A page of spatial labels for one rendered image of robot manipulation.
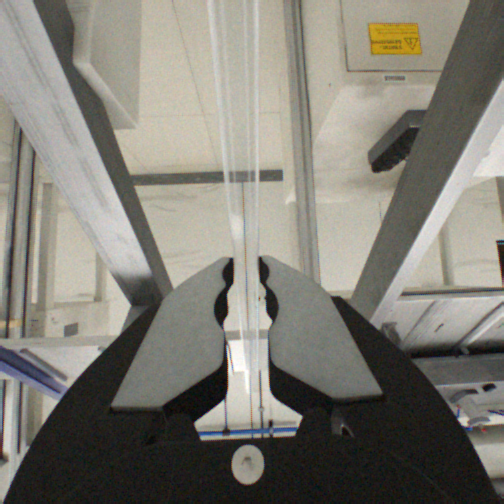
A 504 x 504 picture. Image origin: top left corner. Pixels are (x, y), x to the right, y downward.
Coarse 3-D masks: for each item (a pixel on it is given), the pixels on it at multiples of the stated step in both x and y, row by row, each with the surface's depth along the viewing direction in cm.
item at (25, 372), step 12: (0, 348) 20; (0, 360) 20; (12, 360) 21; (24, 360) 22; (12, 372) 21; (24, 372) 22; (36, 372) 23; (36, 384) 23; (48, 384) 24; (60, 384) 26; (60, 396) 26
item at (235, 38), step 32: (224, 0) 6; (256, 0) 6; (224, 32) 6; (256, 32) 6; (224, 64) 7; (256, 64) 7; (224, 96) 7; (256, 96) 7; (224, 128) 8; (256, 128) 8; (224, 160) 9; (256, 160) 9; (256, 192) 10; (256, 224) 11; (256, 256) 12; (256, 288) 14; (256, 320) 16; (256, 352) 20; (256, 384) 25
